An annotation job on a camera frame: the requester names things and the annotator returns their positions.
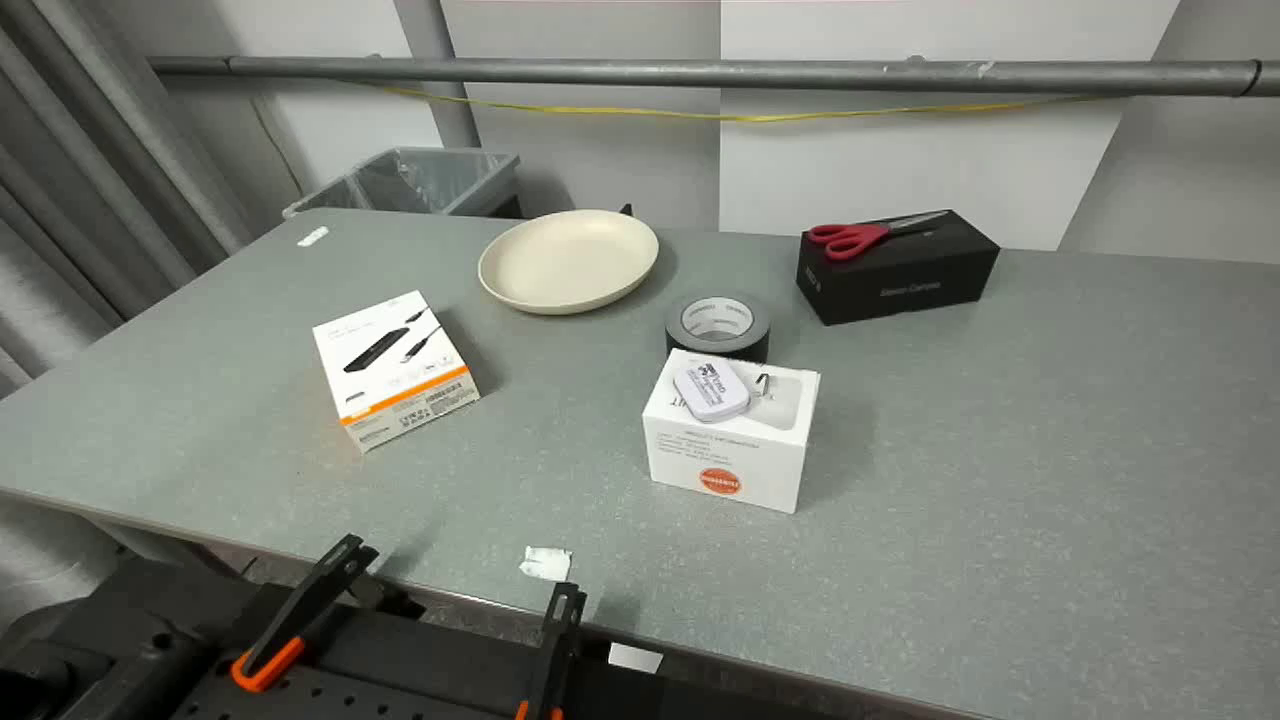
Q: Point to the grey metal horizontal pipe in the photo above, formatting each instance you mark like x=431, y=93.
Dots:
x=991, y=78

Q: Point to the white foam board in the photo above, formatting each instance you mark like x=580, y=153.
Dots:
x=1013, y=166

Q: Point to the right black orange clamp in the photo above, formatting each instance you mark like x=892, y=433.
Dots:
x=552, y=652

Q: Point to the black orange clamp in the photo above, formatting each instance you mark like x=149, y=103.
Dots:
x=280, y=647
x=552, y=652

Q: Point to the grey plastic bin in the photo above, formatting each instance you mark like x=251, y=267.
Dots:
x=431, y=182

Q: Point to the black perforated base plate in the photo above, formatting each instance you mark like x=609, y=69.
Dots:
x=158, y=647

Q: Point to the red handled scissors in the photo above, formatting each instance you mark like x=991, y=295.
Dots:
x=850, y=240

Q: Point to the white tape patch near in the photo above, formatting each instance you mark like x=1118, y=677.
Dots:
x=545, y=560

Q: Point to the white cube box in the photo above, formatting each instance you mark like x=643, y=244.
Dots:
x=731, y=430

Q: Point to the black rectangular box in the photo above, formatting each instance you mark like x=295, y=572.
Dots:
x=935, y=267

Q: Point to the black tape roll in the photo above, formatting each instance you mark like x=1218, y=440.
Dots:
x=718, y=325

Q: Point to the cream white plate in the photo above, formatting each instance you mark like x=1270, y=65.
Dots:
x=571, y=262

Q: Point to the white orange flat box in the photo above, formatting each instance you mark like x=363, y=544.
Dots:
x=392, y=368

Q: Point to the left black orange clamp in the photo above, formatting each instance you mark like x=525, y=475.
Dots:
x=280, y=647

